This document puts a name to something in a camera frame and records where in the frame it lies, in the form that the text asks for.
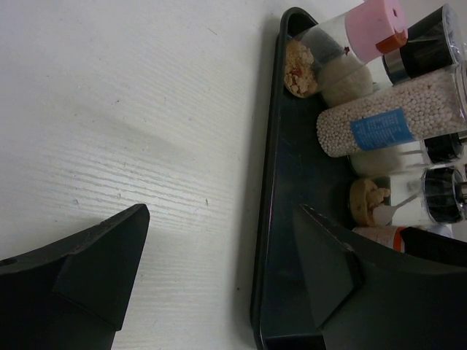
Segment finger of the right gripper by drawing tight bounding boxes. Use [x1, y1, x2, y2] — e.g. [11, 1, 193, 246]
[401, 227, 467, 266]

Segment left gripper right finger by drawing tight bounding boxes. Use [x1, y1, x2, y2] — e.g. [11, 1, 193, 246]
[294, 205, 466, 349]

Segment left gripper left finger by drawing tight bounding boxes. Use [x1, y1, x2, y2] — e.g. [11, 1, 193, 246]
[1, 204, 150, 349]

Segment black knob cap bottle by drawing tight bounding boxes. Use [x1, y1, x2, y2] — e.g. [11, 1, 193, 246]
[349, 166, 466, 227]

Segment black cap spice bottle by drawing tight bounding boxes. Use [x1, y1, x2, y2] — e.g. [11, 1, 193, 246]
[348, 131, 466, 177]

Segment silver lid blue label jar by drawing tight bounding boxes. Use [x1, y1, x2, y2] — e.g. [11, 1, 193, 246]
[317, 61, 466, 158]

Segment pink cap spice bottle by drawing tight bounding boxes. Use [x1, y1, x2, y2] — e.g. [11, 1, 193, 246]
[284, 0, 408, 98]

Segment black plastic tray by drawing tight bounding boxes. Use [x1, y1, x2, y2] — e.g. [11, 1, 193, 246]
[249, 7, 406, 350]

